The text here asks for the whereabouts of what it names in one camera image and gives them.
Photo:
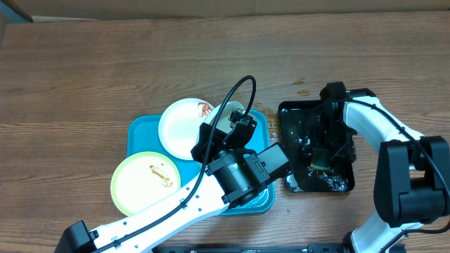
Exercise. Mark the black water tray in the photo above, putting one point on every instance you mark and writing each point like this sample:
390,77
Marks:
302,178

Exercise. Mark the yellow green plate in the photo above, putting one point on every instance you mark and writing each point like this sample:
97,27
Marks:
143,179

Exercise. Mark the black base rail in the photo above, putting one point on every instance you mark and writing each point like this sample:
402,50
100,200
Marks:
312,248

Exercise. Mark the teal plastic tray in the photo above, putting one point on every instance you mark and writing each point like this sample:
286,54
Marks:
143,136

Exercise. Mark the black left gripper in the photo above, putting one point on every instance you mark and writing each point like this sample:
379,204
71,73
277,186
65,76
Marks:
198,154

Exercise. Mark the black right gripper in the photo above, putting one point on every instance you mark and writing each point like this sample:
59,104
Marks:
317,141

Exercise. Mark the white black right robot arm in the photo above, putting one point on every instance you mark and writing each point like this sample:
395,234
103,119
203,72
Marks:
412,179

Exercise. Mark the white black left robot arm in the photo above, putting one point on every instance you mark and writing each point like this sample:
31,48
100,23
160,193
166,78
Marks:
197,199

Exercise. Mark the green yellow sponge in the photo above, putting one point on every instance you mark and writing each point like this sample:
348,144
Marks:
319,160

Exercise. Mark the white plate with sauce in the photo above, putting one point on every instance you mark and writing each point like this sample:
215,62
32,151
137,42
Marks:
224,124

